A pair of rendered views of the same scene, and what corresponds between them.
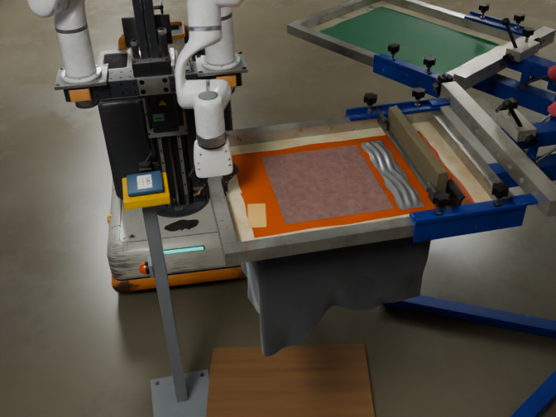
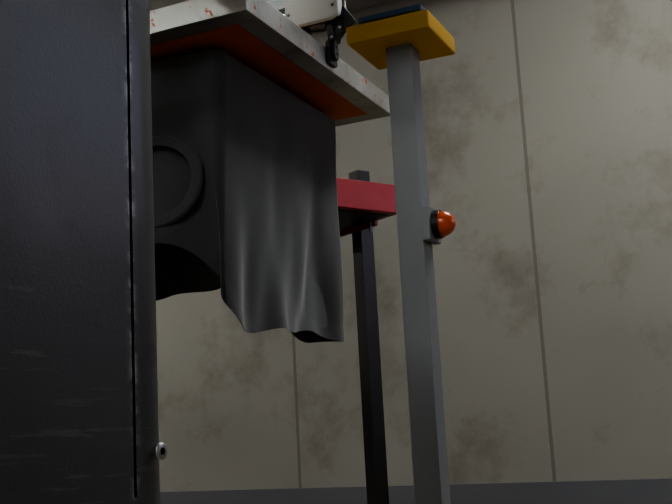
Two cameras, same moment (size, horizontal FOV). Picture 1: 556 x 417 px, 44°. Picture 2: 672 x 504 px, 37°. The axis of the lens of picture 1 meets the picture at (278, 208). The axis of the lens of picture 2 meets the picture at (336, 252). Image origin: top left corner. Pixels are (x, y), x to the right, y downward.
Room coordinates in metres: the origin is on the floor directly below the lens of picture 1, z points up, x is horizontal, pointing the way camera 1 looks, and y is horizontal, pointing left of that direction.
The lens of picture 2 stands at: (2.92, 1.11, 0.36)
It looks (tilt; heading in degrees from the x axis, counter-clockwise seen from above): 10 degrees up; 215
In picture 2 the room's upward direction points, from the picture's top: 3 degrees counter-clockwise
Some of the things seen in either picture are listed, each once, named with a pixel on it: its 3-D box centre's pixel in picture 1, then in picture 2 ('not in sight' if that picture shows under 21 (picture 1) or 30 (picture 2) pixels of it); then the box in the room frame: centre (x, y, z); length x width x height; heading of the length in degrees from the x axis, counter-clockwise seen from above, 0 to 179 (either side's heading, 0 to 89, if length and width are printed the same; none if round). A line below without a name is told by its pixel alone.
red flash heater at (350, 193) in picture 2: not in sight; (276, 206); (0.50, -0.77, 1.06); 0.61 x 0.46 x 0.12; 161
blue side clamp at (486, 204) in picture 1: (467, 218); not in sight; (1.41, -0.49, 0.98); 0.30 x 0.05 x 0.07; 101
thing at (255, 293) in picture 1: (250, 255); (283, 210); (1.59, 0.09, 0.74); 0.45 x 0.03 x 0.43; 11
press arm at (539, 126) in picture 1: (530, 136); not in sight; (1.75, -0.75, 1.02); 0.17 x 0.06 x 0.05; 101
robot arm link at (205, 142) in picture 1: (213, 135); not in sight; (1.57, 0.16, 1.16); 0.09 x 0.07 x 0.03; 101
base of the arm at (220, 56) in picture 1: (218, 37); not in sight; (2.09, 0.17, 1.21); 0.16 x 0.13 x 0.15; 7
